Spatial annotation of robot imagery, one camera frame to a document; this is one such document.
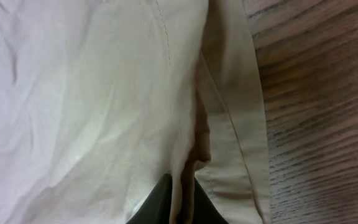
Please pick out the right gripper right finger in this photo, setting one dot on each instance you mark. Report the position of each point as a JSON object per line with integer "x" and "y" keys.
{"x": 204, "y": 210}

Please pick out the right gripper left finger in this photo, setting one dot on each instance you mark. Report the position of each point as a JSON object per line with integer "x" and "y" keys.
{"x": 156, "y": 207}

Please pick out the beige khaki shorts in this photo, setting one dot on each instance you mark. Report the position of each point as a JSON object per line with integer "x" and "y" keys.
{"x": 100, "y": 99}

